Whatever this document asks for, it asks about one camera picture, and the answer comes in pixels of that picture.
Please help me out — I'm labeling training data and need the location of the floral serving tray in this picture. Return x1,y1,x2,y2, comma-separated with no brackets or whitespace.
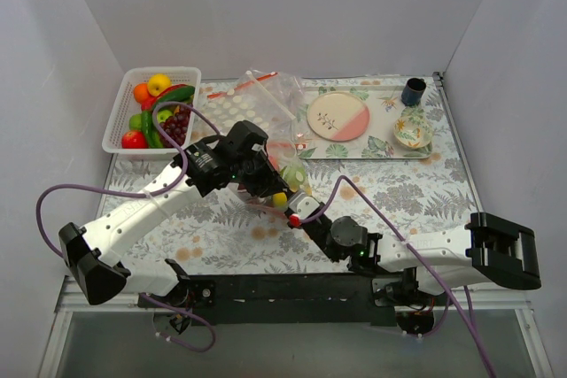
294,82,432,159

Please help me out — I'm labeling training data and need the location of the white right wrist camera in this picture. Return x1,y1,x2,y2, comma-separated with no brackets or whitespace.
284,189,322,228

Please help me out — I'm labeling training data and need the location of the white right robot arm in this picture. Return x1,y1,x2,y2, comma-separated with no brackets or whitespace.
290,212,541,305

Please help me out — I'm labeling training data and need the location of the small green apple toy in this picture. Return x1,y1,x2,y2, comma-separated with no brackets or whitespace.
128,113,142,131

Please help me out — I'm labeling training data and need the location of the white plastic fruit basket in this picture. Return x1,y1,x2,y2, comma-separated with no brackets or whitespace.
102,66,201,159

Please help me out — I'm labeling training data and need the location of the small orange tangerine toy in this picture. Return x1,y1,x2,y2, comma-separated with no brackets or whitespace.
133,82,151,104

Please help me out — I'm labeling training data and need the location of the dark blue cup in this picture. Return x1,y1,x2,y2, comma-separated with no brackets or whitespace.
401,78,427,107

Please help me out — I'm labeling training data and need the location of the yellow lemon toy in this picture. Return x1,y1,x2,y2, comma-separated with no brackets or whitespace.
272,192,288,210

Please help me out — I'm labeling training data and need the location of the pink beige round plate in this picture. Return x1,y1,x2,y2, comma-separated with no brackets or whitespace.
307,91,370,142

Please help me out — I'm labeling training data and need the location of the dotted zip bag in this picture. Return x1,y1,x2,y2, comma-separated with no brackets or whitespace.
230,138,312,218
195,70,304,140

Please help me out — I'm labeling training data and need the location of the purple grape bunch toy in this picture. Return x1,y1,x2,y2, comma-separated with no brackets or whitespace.
157,106,191,146

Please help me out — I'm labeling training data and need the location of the floral tablecloth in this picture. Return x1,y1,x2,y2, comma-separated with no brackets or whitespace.
128,78,478,274

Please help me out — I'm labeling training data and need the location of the green cucumber toy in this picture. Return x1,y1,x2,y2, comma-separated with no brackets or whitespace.
154,85,195,105

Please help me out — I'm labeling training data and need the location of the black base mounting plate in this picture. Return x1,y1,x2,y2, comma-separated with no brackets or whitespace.
136,271,457,337

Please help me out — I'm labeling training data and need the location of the dotted zip top bag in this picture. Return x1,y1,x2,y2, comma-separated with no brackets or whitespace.
230,138,312,218

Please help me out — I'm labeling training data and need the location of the red chili pepper toy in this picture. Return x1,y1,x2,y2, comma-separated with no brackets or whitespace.
140,84,186,112

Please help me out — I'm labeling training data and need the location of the red apple toy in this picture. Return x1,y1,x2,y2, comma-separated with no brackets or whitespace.
120,130,148,150

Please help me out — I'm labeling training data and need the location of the green lime toy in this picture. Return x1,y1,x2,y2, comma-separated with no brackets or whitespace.
280,162,308,191

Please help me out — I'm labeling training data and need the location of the floral patterned bowl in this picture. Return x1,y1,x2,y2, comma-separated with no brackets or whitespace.
393,115,434,150

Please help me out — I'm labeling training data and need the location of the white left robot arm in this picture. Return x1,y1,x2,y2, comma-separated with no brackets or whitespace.
58,120,290,307

